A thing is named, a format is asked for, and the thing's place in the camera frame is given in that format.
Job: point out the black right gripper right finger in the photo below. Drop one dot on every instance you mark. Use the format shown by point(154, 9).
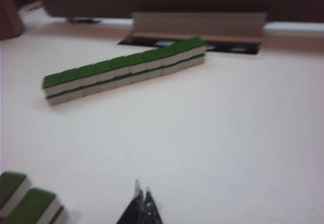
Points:
point(150, 211)

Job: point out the green-backed white mahjong tile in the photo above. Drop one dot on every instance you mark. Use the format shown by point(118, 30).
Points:
point(153, 74)
point(104, 87)
point(184, 66)
point(60, 217)
point(179, 47)
point(51, 81)
point(133, 59)
point(137, 78)
point(33, 203)
point(121, 82)
point(54, 99)
point(67, 76)
point(117, 64)
point(71, 95)
point(164, 51)
point(149, 55)
point(194, 43)
point(198, 62)
point(168, 70)
point(101, 68)
point(11, 186)
point(88, 91)
point(84, 72)

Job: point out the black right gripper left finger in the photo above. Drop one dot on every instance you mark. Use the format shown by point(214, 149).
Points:
point(134, 211)

